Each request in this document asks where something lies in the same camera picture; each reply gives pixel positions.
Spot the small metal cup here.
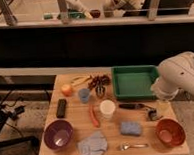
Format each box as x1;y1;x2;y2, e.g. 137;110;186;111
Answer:
95;86;106;98

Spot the white paper cup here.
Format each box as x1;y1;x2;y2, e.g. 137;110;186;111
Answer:
99;99;116;119

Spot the black office chair base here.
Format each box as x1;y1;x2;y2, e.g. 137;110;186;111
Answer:
0;100;39;149

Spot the grey blue cloth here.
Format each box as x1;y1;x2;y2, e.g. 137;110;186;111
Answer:
77;131;108;155

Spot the purple bowl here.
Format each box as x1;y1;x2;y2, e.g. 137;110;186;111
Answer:
43;119;74;150

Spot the silver fork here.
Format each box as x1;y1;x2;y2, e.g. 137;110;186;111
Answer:
117;143;148;151

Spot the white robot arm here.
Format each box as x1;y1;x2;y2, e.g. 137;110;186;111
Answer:
150;51;194;100

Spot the blue sponge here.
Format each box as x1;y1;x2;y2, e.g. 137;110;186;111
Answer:
120;121;142;136

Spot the black remote control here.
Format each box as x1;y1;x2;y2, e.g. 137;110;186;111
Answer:
56;98;67;119

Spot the green plastic tray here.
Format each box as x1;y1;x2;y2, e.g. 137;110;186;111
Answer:
111;65;159;101

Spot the red bowl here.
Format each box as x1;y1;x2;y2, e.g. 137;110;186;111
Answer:
155;118;186;148

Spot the black handled brush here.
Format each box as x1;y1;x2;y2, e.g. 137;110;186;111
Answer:
119;103;161;121

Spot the blue plastic cup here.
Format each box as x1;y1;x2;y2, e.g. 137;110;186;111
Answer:
78;88;90;103

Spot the orange fruit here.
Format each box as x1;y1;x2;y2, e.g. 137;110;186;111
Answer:
61;84;73;96

